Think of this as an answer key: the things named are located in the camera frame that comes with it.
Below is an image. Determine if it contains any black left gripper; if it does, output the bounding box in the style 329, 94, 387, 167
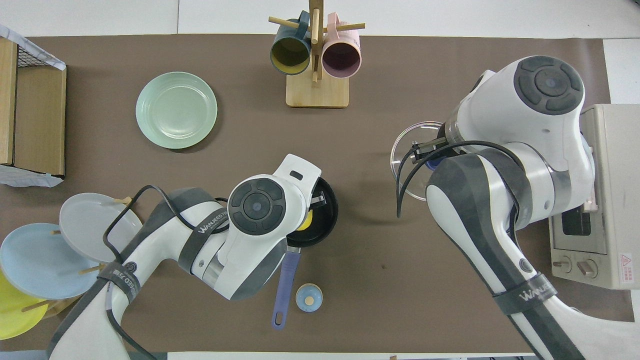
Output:
305, 192, 327, 213

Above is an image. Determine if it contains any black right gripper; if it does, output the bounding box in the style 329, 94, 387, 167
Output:
411, 125, 454, 165

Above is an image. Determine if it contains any glass lid blue knob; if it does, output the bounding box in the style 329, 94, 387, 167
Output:
390, 121, 451, 202

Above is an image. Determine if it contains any pale green plate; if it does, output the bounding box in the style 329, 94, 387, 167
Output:
135, 71, 218, 150

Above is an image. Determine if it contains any grey plate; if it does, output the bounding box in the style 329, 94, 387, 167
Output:
59, 192, 144, 264

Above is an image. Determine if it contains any wooden plate rack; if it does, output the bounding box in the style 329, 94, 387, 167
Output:
22, 196, 136, 321

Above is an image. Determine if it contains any light blue plate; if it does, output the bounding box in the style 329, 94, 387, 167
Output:
0, 223, 101, 300

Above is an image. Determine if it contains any yellow plate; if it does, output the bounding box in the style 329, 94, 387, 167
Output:
0, 270, 49, 341

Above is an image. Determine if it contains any brown table mat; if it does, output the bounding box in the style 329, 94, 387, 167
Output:
0, 34, 612, 353

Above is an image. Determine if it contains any wooden mug tree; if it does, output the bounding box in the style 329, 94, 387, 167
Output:
268, 0, 366, 109

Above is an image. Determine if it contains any pink mug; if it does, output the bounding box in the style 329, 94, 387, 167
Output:
321, 12, 362, 79

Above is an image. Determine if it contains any dark teal mug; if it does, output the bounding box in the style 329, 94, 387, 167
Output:
270, 11, 313, 76

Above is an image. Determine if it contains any beige toaster oven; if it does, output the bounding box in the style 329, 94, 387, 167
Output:
549, 104, 640, 291

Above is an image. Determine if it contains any white checked cloth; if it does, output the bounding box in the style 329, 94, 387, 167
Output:
0, 25, 66, 71

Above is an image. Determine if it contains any black pot purple handle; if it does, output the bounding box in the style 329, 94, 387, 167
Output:
272, 176, 339, 331

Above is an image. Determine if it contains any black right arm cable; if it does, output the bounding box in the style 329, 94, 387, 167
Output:
396, 140, 531, 241

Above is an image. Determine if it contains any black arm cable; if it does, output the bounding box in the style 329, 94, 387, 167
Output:
102, 185, 231, 360
396, 140, 531, 241

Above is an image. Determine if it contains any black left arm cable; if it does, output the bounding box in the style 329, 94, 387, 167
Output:
102, 185, 231, 360

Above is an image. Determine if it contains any wood and wire shelf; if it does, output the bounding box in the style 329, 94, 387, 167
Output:
0, 37, 67, 188

